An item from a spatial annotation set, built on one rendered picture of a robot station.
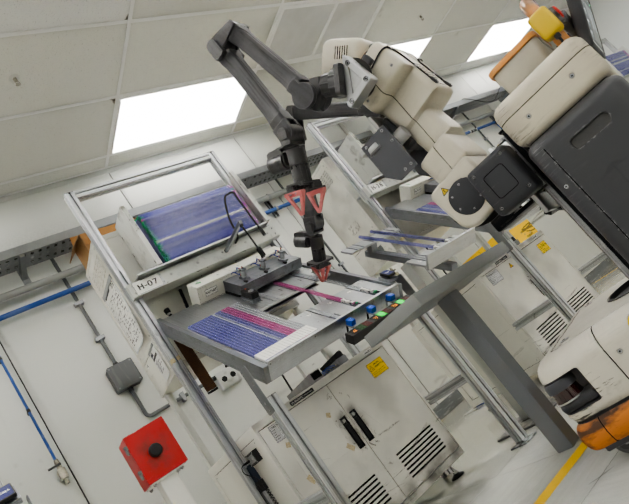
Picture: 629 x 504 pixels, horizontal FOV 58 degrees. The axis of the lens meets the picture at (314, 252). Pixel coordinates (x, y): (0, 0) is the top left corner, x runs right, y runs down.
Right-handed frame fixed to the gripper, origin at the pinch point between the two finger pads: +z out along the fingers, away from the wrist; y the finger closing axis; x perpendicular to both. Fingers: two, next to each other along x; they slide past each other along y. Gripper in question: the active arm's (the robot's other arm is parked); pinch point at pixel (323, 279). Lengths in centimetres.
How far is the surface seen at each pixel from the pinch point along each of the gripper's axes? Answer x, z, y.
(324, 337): 34.1, 2.4, 33.2
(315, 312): 18.7, 1.0, 22.6
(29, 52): -176, -117, 30
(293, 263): -19.7, -3.9, -1.2
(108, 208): -242, -10, -13
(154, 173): -82, -50, 22
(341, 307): 25.0, 1.0, 14.9
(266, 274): -19.7, -4.7, 14.3
